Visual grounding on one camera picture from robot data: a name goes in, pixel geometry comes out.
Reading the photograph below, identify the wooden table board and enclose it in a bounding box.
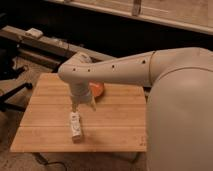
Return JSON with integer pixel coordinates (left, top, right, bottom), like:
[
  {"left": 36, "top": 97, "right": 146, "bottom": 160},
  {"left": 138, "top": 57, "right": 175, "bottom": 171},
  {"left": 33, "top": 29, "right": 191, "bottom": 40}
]
[{"left": 10, "top": 73, "right": 146, "bottom": 152}]

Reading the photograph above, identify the long metal rail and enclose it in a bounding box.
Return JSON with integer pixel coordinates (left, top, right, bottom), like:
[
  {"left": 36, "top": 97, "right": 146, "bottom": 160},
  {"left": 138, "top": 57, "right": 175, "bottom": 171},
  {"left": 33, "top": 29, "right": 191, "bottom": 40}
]
[{"left": 0, "top": 25, "right": 113, "bottom": 61}]

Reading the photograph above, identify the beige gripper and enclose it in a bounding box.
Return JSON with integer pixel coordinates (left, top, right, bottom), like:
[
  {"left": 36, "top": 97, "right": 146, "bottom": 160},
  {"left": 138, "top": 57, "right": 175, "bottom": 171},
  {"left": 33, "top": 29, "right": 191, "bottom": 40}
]
[{"left": 69, "top": 82, "right": 96, "bottom": 112}]

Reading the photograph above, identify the black chair base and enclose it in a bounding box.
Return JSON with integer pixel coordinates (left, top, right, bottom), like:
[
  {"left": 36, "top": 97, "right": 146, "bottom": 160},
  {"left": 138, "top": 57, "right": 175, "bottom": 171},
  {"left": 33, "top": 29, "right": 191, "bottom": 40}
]
[{"left": 0, "top": 82, "right": 33, "bottom": 112}]

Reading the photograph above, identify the white box on rail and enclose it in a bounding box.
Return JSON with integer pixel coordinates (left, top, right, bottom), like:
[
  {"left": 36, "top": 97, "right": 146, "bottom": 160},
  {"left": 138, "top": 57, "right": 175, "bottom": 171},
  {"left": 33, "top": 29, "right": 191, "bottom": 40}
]
[{"left": 25, "top": 28, "right": 43, "bottom": 38}]

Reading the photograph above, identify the orange ceramic bowl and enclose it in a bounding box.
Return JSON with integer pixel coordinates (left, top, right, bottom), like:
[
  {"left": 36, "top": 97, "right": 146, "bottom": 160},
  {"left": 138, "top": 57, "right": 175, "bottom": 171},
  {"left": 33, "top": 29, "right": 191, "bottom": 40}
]
[{"left": 90, "top": 83, "right": 104, "bottom": 98}]

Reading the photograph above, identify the black floor cable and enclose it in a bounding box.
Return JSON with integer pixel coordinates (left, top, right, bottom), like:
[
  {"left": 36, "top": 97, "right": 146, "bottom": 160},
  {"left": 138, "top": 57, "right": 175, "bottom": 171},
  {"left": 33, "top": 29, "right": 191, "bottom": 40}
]
[{"left": 33, "top": 152, "right": 69, "bottom": 171}]

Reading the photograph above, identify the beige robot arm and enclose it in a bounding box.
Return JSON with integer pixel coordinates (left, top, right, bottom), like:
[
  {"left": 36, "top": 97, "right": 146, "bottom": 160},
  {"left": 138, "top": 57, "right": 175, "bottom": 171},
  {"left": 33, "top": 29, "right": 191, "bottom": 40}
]
[{"left": 58, "top": 47, "right": 213, "bottom": 171}]

